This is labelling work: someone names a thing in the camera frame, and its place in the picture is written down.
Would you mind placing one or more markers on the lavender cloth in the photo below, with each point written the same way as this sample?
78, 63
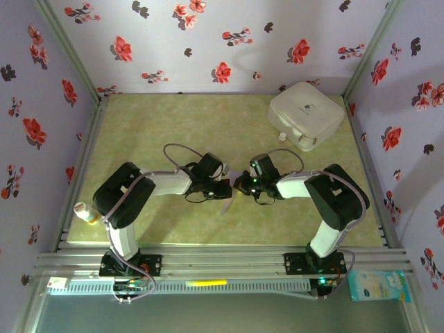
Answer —
234, 176

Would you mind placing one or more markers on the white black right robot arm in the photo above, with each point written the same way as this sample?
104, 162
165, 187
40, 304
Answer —
336, 201

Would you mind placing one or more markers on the small white vial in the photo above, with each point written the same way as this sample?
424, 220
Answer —
282, 138

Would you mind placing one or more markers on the white plastic storage box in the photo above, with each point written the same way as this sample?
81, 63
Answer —
305, 111

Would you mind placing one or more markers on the yellow marker pen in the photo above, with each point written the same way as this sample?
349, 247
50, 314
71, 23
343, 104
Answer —
208, 283

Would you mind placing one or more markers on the white pill bottle orange cap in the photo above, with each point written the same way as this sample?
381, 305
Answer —
86, 213

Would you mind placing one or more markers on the blue wet wipes packet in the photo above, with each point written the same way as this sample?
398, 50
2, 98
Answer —
378, 286

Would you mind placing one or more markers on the small white label box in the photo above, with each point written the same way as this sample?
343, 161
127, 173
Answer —
57, 282

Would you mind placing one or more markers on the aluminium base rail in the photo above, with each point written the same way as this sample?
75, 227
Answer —
222, 263

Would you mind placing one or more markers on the aluminium side rail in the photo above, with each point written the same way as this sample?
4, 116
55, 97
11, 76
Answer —
360, 138
89, 145

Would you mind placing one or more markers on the aluminium frame post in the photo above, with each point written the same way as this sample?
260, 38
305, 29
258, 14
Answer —
71, 52
369, 52

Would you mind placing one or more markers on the aluminium frame leg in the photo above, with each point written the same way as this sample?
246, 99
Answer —
31, 305
414, 312

